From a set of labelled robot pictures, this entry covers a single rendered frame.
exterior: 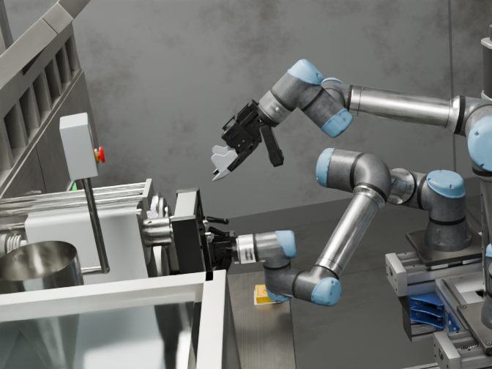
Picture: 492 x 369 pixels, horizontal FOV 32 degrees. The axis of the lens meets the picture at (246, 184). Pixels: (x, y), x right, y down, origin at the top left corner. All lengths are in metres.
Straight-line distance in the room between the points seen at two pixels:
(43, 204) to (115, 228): 0.18
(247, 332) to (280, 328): 0.09
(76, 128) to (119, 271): 0.47
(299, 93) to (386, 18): 2.72
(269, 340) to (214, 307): 1.22
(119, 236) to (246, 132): 0.42
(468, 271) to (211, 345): 1.95
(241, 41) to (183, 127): 0.56
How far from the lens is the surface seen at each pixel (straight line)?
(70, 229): 1.86
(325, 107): 2.04
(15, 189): 2.15
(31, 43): 1.16
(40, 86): 2.56
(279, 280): 2.30
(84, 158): 1.54
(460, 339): 2.52
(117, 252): 1.87
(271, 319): 2.39
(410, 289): 2.86
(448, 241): 2.82
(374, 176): 2.40
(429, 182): 2.78
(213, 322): 1.06
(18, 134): 2.29
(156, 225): 1.92
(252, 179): 4.83
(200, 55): 4.59
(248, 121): 2.07
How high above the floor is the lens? 2.15
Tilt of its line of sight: 23 degrees down
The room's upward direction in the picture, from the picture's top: 8 degrees counter-clockwise
